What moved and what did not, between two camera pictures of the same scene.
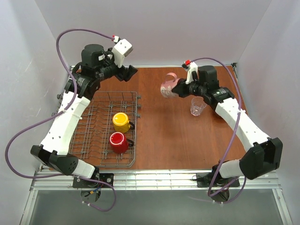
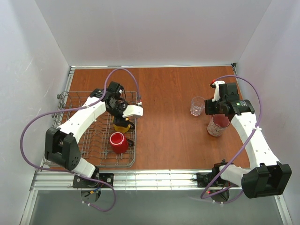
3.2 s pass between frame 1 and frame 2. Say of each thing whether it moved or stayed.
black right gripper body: moved
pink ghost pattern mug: moved
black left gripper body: moved
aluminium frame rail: stayed
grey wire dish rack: stayed
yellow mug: stayed
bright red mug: stayed
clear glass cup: stayed
